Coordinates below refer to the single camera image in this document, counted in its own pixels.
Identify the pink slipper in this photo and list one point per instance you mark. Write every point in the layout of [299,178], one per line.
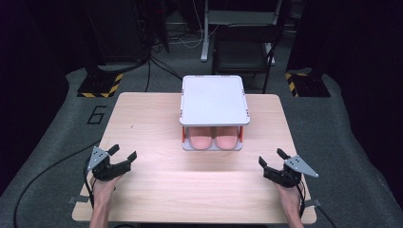
[200,138]
[226,138]

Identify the person's left hand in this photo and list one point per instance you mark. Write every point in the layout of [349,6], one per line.
[106,191]

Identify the person's right hand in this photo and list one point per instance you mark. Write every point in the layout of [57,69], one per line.
[288,198]

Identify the black folding chair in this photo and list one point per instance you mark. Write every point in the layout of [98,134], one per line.
[242,52]

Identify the hazard-striped black stand base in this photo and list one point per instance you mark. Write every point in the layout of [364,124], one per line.
[309,85]
[99,85]

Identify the grey tape piece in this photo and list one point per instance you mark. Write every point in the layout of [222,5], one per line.
[313,203]
[77,199]

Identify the white desk frame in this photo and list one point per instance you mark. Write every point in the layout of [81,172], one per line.
[205,38]

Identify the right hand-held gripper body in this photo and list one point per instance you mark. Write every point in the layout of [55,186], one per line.
[299,166]

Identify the white shoe rack orange posts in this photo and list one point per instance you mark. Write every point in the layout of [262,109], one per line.
[214,99]

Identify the dark cabinet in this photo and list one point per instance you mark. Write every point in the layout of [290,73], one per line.
[120,28]

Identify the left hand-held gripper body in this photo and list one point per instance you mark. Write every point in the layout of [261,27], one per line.
[99,164]

